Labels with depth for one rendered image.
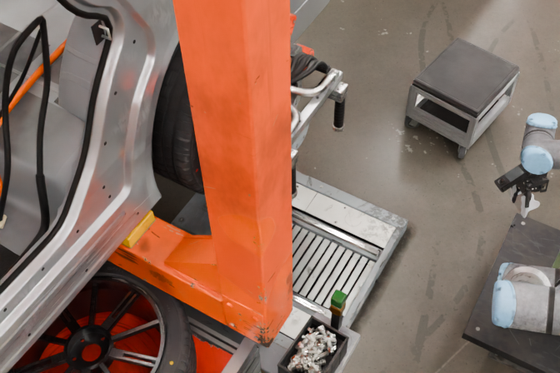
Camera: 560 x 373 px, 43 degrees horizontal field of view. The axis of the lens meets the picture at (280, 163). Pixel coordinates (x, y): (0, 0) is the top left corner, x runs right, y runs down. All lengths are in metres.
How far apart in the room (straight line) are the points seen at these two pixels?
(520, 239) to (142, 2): 1.73
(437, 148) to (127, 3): 2.04
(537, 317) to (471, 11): 2.74
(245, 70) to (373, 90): 2.45
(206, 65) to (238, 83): 0.07
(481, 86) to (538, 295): 1.67
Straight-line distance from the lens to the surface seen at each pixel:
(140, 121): 2.07
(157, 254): 2.32
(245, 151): 1.50
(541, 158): 2.23
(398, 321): 2.95
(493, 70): 3.45
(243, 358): 2.43
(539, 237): 2.92
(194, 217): 2.94
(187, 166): 2.27
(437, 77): 3.35
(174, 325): 2.38
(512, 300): 1.85
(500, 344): 2.64
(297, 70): 2.32
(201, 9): 1.29
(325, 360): 2.28
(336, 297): 2.22
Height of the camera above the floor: 2.60
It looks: 50 degrees down
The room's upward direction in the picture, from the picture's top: 2 degrees counter-clockwise
